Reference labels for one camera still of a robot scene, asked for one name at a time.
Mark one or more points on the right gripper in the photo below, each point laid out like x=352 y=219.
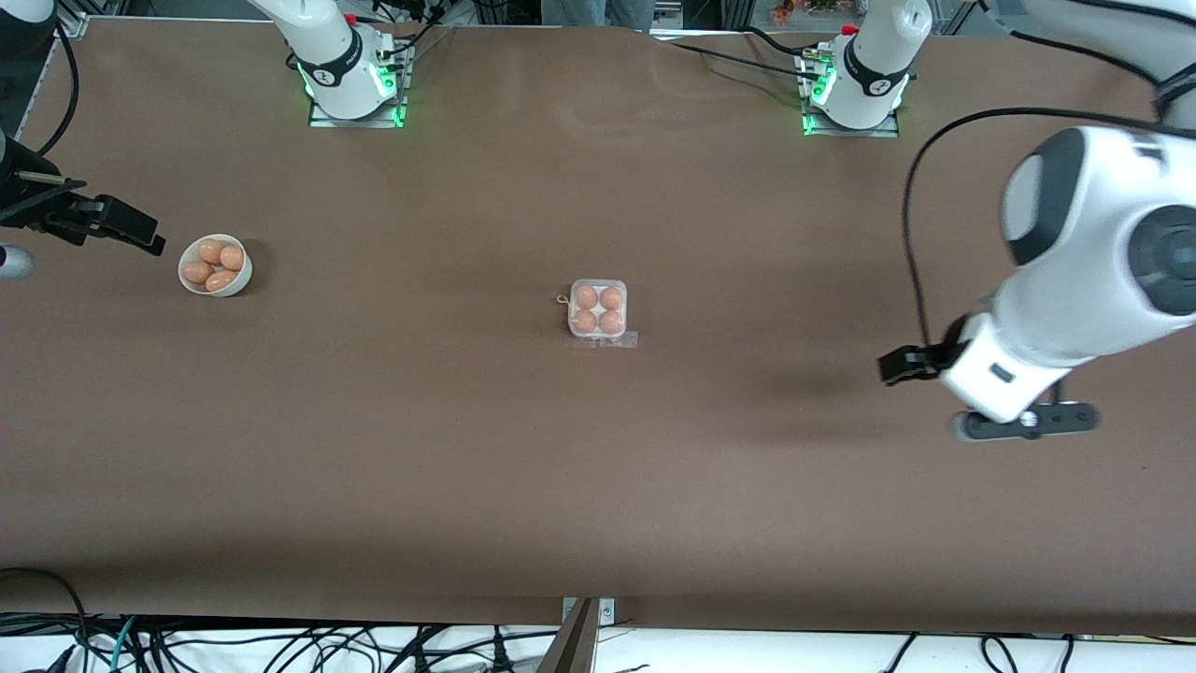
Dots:
x=35 y=211

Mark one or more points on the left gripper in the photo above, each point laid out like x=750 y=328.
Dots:
x=946 y=356

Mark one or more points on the clear plastic egg box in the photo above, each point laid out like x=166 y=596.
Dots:
x=598 y=309

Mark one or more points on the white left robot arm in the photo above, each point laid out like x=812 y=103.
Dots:
x=1093 y=262

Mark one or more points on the white round bowl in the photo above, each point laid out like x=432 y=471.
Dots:
x=241 y=280

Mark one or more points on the clear tape strip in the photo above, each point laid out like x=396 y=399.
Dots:
x=632 y=340

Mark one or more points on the small orange object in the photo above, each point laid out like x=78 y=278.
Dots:
x=782 y=11

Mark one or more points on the person in grey trousers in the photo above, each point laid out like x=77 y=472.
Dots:
x=598 y=11

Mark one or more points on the silver corner bracket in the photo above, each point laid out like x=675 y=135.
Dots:
x=73 y=25

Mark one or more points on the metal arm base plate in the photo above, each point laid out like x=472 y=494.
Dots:
x=322 y=120
x=888 y=132

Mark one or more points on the silver metal bracket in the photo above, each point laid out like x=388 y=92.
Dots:
x=607 y=611

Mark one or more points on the silver metal frame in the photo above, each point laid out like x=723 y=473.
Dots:
x=669 y=13

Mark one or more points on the dark camera pole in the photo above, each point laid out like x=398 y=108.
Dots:
x=572 y=645

